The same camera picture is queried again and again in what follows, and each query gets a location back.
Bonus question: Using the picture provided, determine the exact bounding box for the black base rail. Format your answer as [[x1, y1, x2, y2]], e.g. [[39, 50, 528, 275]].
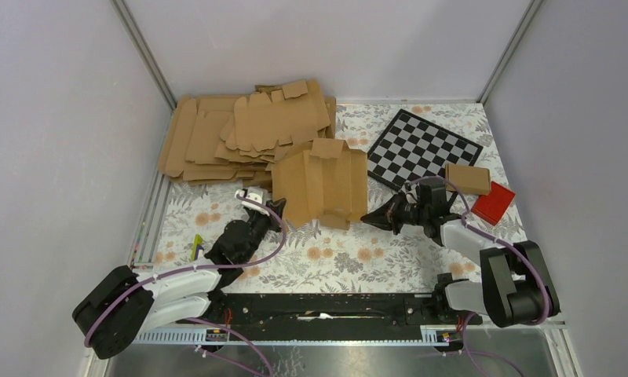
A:
[[201, 293, 468, 342]]

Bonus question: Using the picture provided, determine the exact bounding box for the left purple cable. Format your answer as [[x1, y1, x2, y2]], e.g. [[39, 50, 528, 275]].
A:
[[83, 192, 289, 377]]

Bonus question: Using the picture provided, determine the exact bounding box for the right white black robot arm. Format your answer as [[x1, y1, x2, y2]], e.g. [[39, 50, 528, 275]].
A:
[[361, 176, 560, 328]]

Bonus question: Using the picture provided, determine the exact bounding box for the stack of cardboard blanks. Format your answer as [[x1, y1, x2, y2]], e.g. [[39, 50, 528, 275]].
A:
[[158, 79, 337, 185]]

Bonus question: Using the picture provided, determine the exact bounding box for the yellow green small object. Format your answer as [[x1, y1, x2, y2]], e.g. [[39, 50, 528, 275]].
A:
[[190, 234, 204, 262]]

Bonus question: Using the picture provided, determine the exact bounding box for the brown cardboard box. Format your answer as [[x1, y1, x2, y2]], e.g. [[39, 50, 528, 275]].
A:
[[272, 138, 369, 230]]

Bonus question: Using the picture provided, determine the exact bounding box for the perforated metal cable tray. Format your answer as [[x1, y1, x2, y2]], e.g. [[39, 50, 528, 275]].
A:
[[133, 320, 455, 346]]

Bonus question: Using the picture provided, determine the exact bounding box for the black white checkerboard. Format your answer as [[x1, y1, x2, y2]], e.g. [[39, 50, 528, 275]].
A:
[[367, 110, 484, 190]]

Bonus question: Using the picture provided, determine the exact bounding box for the floral table mat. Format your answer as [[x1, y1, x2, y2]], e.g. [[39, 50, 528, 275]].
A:
[[142, 103, 508, 293]]

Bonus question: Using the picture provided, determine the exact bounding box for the folded small cardboard box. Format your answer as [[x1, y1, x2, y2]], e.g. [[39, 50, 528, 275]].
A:
[[445, 163, 491, 196]]

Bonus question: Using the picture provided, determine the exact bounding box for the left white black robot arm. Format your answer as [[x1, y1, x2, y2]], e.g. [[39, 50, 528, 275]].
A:
[[72, 189, 287, 360]]

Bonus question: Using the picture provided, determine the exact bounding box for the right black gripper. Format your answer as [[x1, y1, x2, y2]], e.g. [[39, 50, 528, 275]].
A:
[[360, 190, 429, 236]]

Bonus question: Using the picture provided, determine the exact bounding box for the red box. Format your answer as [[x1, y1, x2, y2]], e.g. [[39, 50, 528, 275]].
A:
[[471, 181, 516, 225]]

